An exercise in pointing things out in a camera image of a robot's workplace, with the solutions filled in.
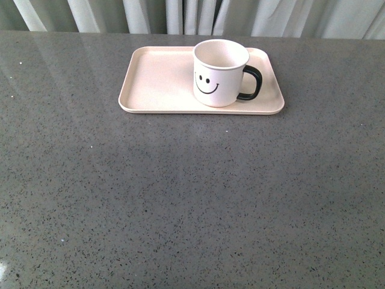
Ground white smiley mug black handle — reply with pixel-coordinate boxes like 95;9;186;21
192;39;263;107

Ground beige rectangular plastic tray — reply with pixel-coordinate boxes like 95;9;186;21
118;46;285;115

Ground grey pleated curtain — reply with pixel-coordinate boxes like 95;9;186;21
1;0;384;40

